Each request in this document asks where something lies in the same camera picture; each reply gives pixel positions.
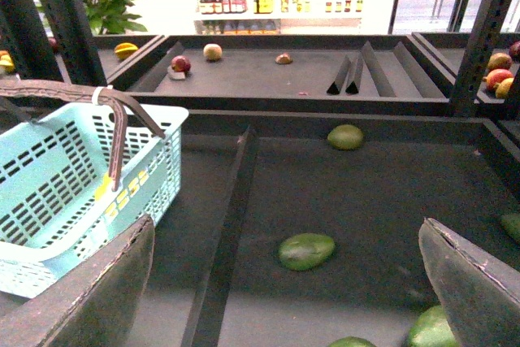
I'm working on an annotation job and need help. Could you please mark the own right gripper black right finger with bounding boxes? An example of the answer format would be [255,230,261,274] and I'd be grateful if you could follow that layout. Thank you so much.
[418,219,519,346]

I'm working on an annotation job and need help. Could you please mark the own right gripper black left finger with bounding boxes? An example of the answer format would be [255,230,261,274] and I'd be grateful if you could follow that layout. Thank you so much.
[1,215,155,346]

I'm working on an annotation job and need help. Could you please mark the light blue plastic basket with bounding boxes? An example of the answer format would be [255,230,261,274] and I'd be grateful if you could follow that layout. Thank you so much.
[1,103,189,298]

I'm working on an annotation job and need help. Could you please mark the brown basket handle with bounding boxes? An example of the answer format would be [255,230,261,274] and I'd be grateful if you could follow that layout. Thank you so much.
[1,80,166,191]

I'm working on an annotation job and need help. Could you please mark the red yellow mango pile right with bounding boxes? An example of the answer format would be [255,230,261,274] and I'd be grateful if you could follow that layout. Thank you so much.
[483,41,519,99]

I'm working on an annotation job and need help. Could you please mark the green avocado bottom right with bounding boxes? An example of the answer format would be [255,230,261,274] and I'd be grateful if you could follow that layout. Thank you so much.
[406,306,459,347]

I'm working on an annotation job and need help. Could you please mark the green avocado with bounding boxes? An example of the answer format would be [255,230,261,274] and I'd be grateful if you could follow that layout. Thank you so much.
[278,232,336,271]
[327,124,364,150]
[327,336,375,347]
[406,306,459,347]

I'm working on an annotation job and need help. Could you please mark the green avocado right edge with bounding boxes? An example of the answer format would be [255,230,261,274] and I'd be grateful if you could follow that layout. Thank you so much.
[500,213,520,245]

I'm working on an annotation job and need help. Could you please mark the black shelf divider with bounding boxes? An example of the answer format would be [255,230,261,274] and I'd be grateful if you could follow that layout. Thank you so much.
[180,126,259,346]

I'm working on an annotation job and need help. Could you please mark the green avocado bottom centre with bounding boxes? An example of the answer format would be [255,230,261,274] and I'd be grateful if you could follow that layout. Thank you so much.
[327,336,375,347]

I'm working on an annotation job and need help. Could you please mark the green avocado lower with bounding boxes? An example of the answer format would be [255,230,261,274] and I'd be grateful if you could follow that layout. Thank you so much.
[278,232,336,271]

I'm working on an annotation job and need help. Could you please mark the black display shelf tray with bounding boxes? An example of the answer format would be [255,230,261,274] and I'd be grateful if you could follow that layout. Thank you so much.
[125,111,519,346]

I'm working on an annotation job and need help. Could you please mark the green avocado upper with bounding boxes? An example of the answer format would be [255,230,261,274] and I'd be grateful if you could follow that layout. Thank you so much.
[327,124,364,150]

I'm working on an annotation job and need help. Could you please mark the white zip tie right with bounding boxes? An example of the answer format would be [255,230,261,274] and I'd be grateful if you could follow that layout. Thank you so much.
[91,85,113,106]

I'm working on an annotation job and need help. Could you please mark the rear black display tray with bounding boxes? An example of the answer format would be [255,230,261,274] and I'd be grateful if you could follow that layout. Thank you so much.
[108,35,454,115]

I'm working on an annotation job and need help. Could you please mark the red apple on tray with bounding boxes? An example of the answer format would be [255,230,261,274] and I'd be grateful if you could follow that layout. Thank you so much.
[171,55,191,73]

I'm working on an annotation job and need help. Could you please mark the yellow star fruit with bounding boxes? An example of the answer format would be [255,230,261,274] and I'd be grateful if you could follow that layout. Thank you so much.
[113,42,139,61]

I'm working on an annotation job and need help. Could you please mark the tan round fruit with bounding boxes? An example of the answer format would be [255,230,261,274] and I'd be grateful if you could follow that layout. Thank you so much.
[203,43,223,62]

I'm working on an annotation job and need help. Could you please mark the small brown fruit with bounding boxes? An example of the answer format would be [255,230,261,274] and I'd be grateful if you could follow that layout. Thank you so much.
[275,52,293,65]

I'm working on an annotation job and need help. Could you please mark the black shelf upright post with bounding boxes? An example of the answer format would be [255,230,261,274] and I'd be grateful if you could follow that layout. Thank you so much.
[446,0,512,118]

